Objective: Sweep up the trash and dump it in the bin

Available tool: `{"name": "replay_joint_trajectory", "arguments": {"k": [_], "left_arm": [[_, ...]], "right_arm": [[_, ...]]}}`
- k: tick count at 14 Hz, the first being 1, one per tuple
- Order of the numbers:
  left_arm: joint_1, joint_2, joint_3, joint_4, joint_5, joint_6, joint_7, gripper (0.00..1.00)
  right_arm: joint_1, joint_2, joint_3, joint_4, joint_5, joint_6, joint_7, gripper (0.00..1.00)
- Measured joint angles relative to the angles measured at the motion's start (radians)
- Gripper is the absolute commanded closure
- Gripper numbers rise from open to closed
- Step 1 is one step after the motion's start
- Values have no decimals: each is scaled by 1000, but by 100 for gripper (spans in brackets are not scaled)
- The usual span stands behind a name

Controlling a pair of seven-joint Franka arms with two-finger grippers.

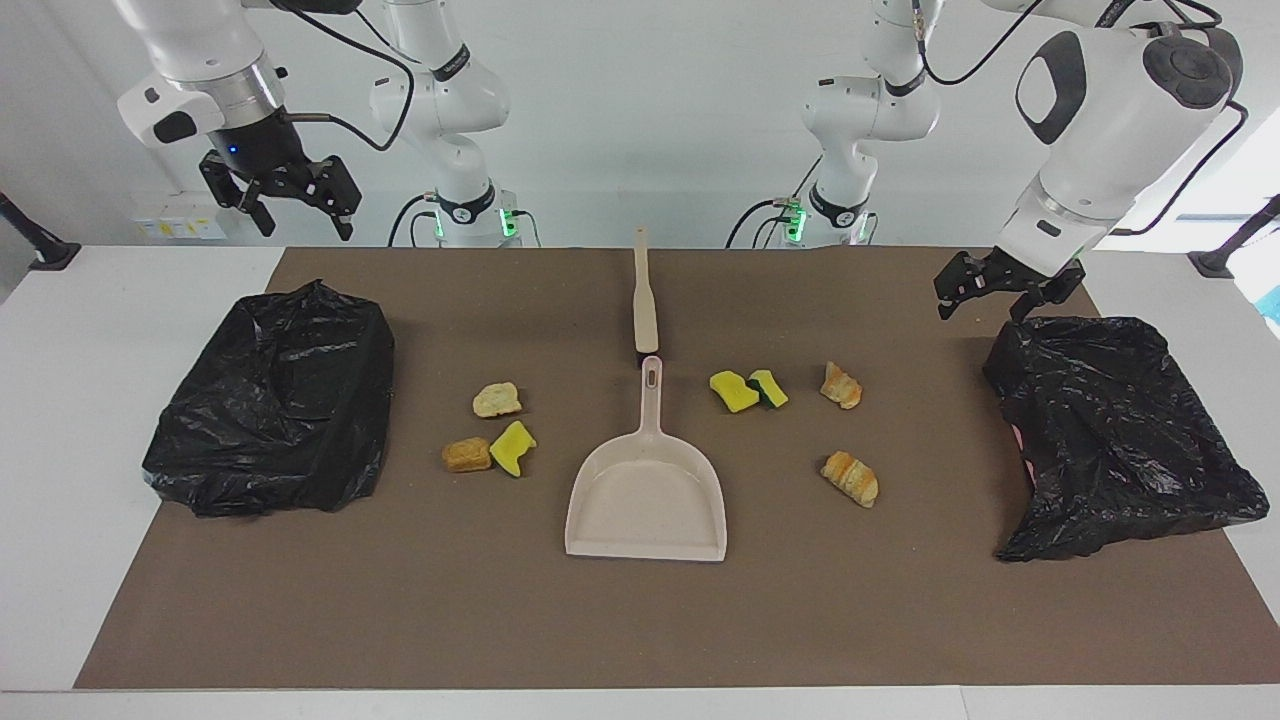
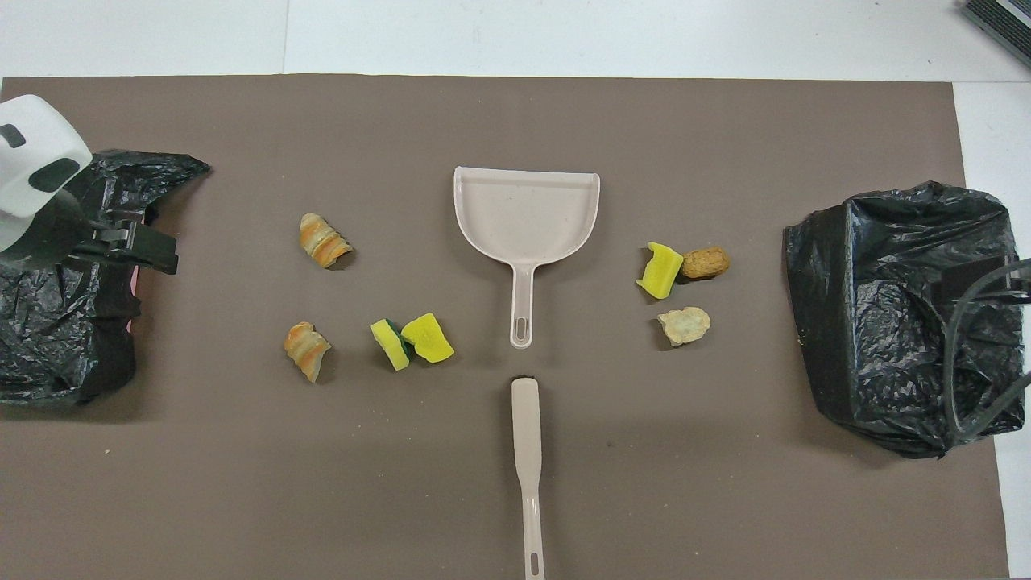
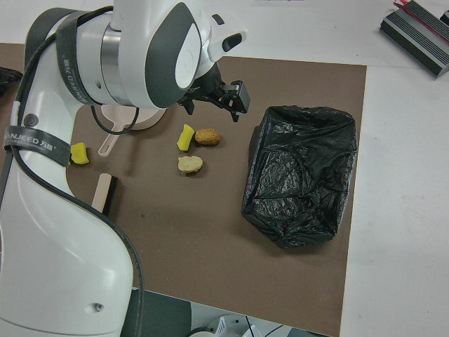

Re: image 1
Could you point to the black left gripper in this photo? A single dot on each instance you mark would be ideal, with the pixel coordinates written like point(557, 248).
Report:
point(975, 275)

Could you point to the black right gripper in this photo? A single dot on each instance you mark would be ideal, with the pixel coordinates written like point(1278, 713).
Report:
point(260, 150)

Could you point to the croissant bread piece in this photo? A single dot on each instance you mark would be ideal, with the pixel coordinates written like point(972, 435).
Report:
point(497, 400)
point(852, 480)
point(842, 387)

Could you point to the yellow green sponge piece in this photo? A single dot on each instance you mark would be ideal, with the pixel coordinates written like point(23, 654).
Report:
point(772, 388)
point(512, 447)

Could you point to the brown round bun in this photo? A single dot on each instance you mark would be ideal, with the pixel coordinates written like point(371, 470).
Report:
point(467, 456)

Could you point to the beige hand brush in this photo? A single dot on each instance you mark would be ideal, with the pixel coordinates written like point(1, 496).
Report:
point(645, 310)

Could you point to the beige plastic dustpan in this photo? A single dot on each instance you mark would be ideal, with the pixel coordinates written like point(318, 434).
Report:
point(645, 500)

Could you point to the pink plastic bin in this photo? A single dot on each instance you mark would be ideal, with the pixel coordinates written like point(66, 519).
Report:
point(1019, 434)

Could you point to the black trash bag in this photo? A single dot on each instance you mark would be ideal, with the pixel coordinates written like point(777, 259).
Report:
point(1120, 440)
point(270, 420)

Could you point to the white power strip box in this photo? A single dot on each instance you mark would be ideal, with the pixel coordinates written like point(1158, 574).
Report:
point(180, 218)

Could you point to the blue object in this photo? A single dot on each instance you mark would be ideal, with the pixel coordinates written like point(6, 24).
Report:
point(1273, 305)

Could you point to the brown table mat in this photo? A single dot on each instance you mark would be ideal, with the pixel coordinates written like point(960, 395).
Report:
point(640, 620)

